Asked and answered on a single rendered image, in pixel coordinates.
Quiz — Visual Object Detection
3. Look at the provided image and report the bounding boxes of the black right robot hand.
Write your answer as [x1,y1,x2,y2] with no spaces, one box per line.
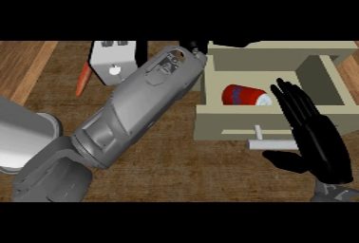
[262,77,355,185]

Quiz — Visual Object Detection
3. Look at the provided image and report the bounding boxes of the white boxy appliance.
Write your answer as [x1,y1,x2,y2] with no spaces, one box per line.
[88,40,150,86]

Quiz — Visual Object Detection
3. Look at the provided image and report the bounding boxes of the orange carrot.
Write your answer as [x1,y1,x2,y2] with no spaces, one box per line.
[75,61,94,98]

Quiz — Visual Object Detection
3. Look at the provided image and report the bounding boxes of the beige drawer front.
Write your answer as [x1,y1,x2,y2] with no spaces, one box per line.
[193,104,359,141]

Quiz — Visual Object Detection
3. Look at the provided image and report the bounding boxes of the beige wooden drawer box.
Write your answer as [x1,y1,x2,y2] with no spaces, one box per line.
[200,40,359,107]

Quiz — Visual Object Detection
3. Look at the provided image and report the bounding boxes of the red can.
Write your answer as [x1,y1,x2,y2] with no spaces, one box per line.
[222,84,274,107]

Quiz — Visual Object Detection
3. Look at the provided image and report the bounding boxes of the white drawer handle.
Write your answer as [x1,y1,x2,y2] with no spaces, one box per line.
[247,124,301,151]

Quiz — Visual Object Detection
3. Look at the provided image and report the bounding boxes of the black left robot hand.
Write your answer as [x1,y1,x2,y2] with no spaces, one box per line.
[179,40,255,54]

